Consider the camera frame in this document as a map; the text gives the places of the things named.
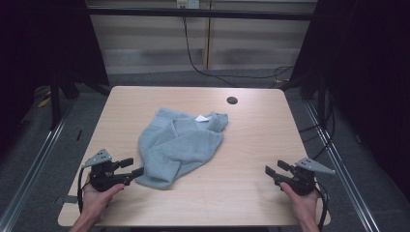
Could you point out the yellow floor tape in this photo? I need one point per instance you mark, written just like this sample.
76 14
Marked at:
44 102

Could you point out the black curtain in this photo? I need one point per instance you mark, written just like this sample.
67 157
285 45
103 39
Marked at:
367 80
45 45

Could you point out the metal floor rail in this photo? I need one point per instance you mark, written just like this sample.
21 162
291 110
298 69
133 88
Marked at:
35 164
341 167

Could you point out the person's right hand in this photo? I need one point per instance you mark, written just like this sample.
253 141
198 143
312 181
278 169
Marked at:
301 203

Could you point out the black horizontal frame bar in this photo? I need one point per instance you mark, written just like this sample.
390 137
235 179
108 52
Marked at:
199 13

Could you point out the person's left hand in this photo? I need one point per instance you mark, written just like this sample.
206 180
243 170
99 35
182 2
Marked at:
96 199

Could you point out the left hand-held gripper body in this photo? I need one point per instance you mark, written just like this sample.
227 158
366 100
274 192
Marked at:
101 179

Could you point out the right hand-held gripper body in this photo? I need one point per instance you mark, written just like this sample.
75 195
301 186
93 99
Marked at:
301 180

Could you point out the white wall socket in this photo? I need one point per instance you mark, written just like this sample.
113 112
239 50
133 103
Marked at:
188 4

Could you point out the light blue-grey towel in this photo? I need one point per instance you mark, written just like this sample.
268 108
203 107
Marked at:
180 148

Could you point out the black metal stand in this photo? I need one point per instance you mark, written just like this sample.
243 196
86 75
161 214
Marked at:
55 103

